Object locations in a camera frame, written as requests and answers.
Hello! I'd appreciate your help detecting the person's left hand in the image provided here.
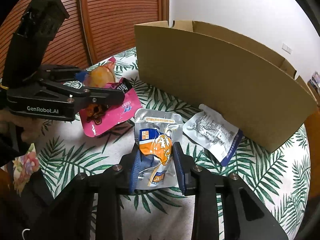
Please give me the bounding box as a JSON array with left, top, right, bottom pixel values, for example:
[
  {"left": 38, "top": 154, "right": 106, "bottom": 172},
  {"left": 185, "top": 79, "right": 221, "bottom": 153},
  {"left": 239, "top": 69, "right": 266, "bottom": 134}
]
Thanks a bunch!
[{"left": 0, "top": 108, "right": 46, "bottom": 144}]

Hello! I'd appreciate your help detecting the silver blue-edged snack pouch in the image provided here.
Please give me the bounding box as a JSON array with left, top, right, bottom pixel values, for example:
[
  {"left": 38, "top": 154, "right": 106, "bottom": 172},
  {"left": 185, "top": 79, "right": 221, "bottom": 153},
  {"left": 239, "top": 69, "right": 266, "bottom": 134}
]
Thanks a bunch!
[{"left": 183, "top": 104, "right": 243, "bottom": 167}]

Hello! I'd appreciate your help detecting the silver orange snack pouch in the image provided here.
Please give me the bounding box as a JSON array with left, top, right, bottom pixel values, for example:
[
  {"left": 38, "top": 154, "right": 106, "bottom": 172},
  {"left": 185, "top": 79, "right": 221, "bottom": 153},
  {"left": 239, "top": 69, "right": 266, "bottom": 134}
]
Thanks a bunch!
[{"left": 130, "top": 108, "right": 183, "bottom": 192}]

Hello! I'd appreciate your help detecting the blue foil candy wrapper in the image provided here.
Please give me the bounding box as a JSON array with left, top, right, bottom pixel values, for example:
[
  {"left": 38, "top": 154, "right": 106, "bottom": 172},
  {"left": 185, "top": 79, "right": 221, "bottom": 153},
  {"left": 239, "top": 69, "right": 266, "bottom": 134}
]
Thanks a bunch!
[{"left": 75, "top": 71, "right": 89, "bottom": 83}]

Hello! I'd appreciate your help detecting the floral quilt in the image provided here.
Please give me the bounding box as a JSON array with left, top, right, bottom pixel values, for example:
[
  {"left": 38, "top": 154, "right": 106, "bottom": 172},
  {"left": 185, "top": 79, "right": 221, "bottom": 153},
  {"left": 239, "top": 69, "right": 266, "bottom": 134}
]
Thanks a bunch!
[{"left": 12, "top": 143, "right": 40, "bottom": 196}]

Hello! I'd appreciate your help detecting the brown cardboard box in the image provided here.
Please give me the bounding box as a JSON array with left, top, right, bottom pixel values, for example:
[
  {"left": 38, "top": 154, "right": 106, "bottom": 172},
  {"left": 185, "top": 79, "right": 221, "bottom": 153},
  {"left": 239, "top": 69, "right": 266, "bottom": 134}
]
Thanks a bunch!
[{"left": 135, "top": 21, "right": 317, "bottom": 152}]

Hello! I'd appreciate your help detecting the pink braised egg packet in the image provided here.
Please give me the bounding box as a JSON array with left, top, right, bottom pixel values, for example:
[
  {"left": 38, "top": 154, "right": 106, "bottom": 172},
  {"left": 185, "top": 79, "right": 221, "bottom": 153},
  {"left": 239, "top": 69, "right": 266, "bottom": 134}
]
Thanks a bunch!
[{"left": 79, "top": 57, "right": 142, "bottom": 138}]

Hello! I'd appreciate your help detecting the wooden louvered wardrobe door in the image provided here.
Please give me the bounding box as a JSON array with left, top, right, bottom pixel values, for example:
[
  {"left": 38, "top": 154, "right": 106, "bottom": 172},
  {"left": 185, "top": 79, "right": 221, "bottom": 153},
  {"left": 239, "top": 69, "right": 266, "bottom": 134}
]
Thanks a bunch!
[{"left": 1, "top": 0, "right": 169, "bottom": 68}]

